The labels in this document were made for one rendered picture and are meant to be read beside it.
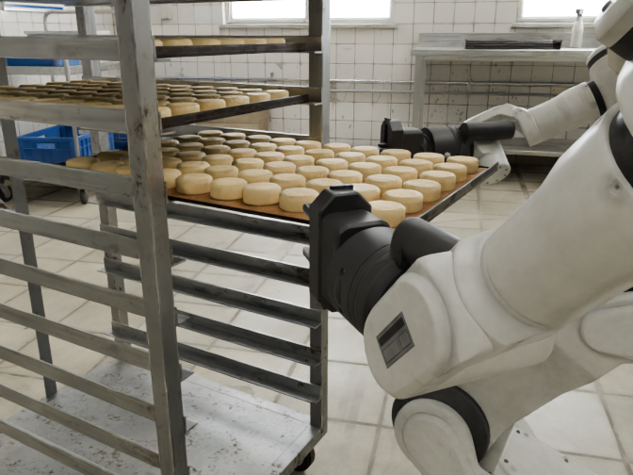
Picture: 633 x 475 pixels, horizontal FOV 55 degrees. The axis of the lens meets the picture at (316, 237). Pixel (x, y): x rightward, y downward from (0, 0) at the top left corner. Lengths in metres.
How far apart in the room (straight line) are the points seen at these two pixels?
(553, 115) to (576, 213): 0.90
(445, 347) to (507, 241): 0.07
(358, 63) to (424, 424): 4.32
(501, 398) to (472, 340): 0.53
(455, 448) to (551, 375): 0.16
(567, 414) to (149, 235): 1.33
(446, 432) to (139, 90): 0.59
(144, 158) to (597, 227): 0.61
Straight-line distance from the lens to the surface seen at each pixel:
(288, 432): 1.40
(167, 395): 0.92
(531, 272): 0.32
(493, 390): 0.87
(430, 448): 0.89
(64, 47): 0.92
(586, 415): 1.86
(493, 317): 0.34
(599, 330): 0.76
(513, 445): 0.98
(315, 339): 1.30
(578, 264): 0.30
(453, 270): 0.35
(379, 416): 1.71
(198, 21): 5.40
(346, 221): 0.53
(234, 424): 1.43
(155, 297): 0.85
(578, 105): 1.18
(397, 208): 0.69
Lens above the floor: 0.98
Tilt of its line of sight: 19 degrees down
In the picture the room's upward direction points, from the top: straight up
